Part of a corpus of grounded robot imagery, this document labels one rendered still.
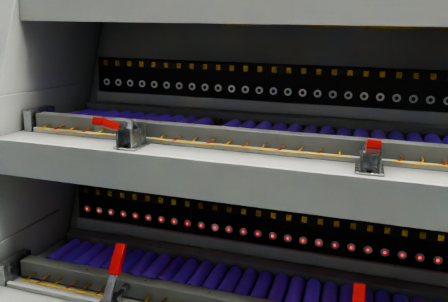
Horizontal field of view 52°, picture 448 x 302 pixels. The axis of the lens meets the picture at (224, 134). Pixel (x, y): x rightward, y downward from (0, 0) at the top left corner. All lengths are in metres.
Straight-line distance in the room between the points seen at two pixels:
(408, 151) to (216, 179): 0.20
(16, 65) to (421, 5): 0.49
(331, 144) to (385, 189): 0.08
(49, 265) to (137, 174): 0.19
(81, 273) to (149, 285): 0.09
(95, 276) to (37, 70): 0.29
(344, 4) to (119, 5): 0.26
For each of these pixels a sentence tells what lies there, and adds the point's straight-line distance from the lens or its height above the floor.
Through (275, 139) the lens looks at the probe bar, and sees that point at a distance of 0.52.
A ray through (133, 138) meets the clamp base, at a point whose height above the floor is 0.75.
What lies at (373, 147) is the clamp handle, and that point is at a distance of 0.41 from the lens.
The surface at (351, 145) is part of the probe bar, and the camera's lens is 0.51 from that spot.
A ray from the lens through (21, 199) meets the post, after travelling 0.69.
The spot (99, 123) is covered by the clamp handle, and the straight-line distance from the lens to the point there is 0.48.
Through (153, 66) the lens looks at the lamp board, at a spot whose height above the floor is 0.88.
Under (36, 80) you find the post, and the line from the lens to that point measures 0.69.
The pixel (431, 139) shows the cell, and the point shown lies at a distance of 0.57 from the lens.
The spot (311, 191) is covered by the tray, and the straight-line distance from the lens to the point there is 0.47.
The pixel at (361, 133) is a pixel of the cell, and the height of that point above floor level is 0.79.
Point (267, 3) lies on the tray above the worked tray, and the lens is 0.52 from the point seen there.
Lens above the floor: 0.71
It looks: 7 degrees up
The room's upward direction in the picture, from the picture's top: 7 degrees clockwise
